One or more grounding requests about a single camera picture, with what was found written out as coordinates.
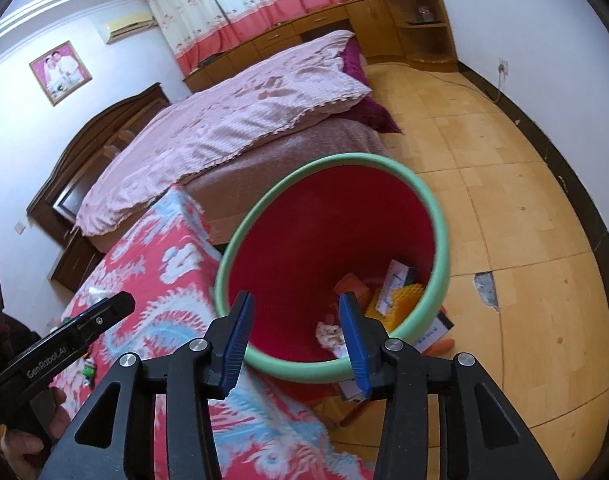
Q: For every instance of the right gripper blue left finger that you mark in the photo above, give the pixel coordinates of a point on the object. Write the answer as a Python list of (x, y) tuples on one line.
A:
[(235, 339)]

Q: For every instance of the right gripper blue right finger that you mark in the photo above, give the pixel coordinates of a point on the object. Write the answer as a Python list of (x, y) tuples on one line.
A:
[(354, 329)]

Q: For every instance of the white blue medicine box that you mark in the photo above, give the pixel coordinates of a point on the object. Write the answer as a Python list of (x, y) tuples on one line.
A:
[(398, 276)]

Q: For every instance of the knotted white sock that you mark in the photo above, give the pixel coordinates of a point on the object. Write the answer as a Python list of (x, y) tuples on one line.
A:
[(330, 337)]

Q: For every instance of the yellow orange knitted item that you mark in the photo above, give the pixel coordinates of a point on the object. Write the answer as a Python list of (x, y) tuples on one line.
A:
[(404, 301)]

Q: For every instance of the person's left hand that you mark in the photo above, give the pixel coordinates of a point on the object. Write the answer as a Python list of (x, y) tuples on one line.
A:
[(16, 445)]

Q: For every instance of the red bin with green rim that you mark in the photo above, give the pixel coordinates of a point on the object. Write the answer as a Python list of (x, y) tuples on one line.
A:
[(351, 213)]

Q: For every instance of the dark wooden nightstand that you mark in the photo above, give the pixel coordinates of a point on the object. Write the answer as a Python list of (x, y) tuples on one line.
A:
[(77, 262)]

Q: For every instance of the red floral table cloth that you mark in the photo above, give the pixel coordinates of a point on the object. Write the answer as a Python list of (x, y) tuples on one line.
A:
[(168, 264)]

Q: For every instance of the dark wooden headboard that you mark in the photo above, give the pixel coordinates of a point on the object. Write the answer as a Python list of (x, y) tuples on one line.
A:
[(86, 143)]

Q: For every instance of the pink checked bedspread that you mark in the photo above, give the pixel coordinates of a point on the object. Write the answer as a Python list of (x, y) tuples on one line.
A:
[(286, 93)]

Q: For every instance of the framed wedding photo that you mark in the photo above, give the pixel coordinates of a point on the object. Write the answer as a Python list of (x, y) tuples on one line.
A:
[(59, 72)]

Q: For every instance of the wooden corner shelf unit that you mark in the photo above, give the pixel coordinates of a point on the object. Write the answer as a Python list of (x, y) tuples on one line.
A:
[(425, 34)]

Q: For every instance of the long wooden low cabinet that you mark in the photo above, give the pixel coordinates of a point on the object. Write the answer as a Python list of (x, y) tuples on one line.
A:
[(370, 21)]

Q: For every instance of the small keychain charm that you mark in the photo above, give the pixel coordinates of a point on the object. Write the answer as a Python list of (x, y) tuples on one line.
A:
[(88, 370)]

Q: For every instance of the wall socket with cable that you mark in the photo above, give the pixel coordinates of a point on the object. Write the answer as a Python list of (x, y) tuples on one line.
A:
[(465, 78)]

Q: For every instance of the white wall air conditioner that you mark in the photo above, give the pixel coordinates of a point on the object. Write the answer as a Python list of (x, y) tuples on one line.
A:
[(125, 27)]

